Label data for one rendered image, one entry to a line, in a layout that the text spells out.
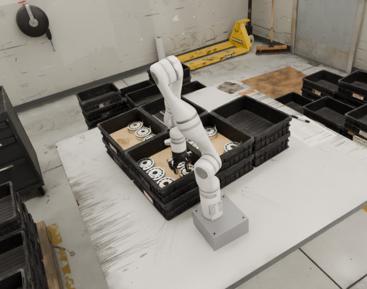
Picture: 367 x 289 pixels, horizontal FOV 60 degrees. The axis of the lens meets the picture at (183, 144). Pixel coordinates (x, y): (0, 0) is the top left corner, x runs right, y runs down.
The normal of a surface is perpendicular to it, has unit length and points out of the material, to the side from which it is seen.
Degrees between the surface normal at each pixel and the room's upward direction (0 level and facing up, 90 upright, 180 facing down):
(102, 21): 90
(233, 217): 1
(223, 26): 90
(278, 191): 0
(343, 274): 0
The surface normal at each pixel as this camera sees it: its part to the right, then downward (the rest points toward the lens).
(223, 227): -0.12, -0.79
